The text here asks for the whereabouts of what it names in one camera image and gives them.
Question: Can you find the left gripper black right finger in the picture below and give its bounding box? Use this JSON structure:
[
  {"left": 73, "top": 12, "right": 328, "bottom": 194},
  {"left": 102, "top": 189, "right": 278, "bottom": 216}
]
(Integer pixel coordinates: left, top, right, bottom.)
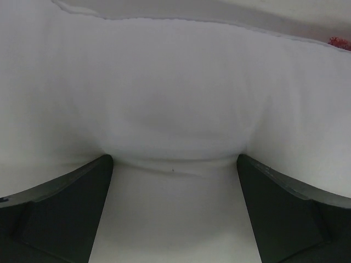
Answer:
[{"left": 237, "top": 155, "right": 350, "bottom": 263}]

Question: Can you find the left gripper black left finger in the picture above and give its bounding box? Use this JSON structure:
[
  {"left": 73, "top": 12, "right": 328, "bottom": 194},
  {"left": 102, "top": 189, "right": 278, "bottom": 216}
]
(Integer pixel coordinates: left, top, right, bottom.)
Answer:
[{"left": 1, "top": 155, "right": 114, "bottom": 262}]

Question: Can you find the white pillow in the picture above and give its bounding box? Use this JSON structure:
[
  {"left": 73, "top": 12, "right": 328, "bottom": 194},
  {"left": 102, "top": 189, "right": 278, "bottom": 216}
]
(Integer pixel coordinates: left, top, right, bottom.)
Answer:
[{"left": 1, "top": 1, "right": 350, "bottom": 262}]

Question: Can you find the pink red patterned pillowcase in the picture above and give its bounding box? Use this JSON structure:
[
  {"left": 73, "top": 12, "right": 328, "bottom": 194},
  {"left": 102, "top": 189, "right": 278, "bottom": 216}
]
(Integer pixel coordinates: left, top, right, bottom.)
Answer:
[{"left": 328, "top": 37, "right": 351, "bottom": 51}]

